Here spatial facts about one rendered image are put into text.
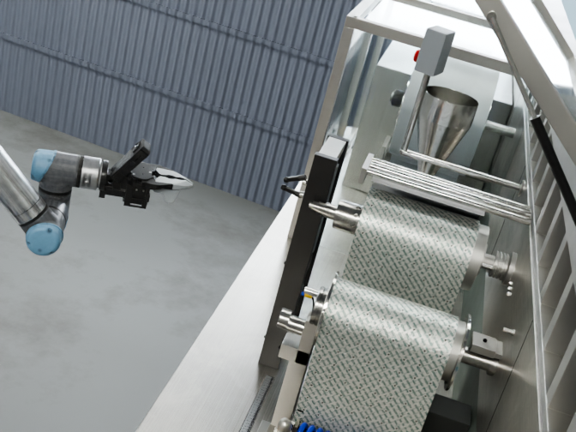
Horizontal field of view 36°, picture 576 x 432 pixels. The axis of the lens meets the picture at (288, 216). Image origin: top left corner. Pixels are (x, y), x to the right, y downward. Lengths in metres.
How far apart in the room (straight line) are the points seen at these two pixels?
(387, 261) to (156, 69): 3.47
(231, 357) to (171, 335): 1.67
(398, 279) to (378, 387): 0.26
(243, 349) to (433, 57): 0.81
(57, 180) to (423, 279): 0.85
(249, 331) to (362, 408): 0.58
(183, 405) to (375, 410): 0.44
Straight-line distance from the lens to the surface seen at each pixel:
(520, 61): 1.30
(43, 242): 1.98
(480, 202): 1.83
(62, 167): 2.06
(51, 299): 3.87
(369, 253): 1.82
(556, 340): 1.36
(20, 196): 1.96
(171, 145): 5.21
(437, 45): 2.02
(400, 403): 1.69
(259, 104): 4.93
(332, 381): 1.69
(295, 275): 1.98
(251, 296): 2.36
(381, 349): 1.64
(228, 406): 1.96
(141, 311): 3.88
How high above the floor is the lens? 2.08
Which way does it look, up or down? 24 degrees down
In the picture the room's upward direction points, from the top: 15 degrees clockwise
